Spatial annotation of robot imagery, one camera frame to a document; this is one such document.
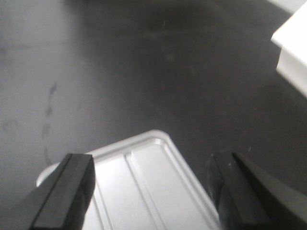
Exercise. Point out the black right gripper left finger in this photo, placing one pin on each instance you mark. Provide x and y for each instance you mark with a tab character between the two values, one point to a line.
61	201

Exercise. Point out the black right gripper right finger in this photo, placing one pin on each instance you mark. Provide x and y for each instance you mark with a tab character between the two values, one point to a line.
248	198

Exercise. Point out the silver metal tray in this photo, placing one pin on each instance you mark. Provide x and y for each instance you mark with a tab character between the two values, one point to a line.
144	183

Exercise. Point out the white bin left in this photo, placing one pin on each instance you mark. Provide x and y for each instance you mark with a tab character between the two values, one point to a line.
291	37

